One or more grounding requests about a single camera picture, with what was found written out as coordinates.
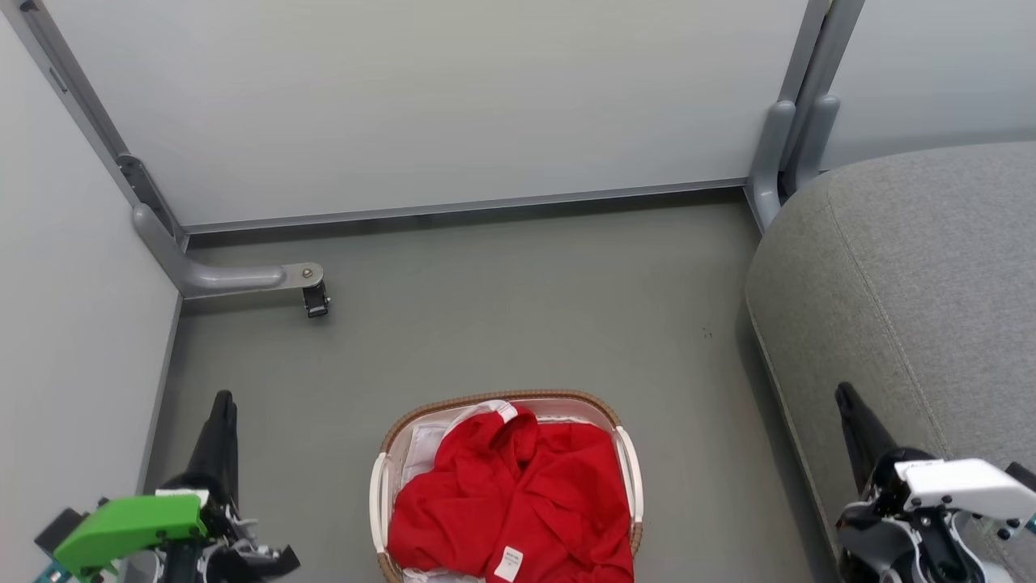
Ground woven basket with white handles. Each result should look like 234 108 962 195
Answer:
369 389 645 583

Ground long grey partition foot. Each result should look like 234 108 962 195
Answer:
132 202 325 299

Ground plain grey partition post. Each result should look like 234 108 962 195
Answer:
777 0 867 175

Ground grey fabric ottoman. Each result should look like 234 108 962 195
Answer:
744 142 1036 583

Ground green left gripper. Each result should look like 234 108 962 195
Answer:
52 390 240 577

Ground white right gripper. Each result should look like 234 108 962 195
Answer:
835 382 1036 521

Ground grey partition bottom rail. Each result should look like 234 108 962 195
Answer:
183 177 749 237

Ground red garment with white collar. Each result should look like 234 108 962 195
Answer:
387 399 635 583

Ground grey partition post with bracket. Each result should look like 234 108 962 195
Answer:
15 0 189 244

